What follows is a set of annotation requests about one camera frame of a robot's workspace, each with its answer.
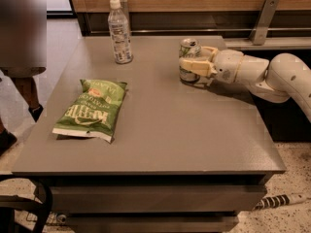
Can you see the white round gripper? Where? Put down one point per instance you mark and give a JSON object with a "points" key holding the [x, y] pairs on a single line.
{"points": [[227, 65]]}

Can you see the black chair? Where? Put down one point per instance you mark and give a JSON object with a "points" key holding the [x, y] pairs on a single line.
{"points": [[11, 203]]}

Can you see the silver green 7up can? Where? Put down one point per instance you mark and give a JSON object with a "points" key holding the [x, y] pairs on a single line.
{"points": [[189, 48]]}

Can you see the person in grey shorts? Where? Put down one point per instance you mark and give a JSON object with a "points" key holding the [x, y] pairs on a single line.
{"points": [[23, 47]]}

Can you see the white black power strip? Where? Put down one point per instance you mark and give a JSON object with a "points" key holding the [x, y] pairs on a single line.
{"points": [[280, 200]]}

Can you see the green kettle chips bag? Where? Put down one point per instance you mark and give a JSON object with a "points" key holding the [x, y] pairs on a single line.
{"points": [[94, 113]]}

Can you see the clear plastic water bottle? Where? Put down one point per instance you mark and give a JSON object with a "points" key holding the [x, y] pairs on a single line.
{"points": [[119, 32]]}

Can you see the grey metal bracket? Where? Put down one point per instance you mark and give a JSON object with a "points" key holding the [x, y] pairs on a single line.
{"points": [[266, 14]]}

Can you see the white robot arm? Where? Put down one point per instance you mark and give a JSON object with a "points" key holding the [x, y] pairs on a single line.
{"points": [[277, 80]]}

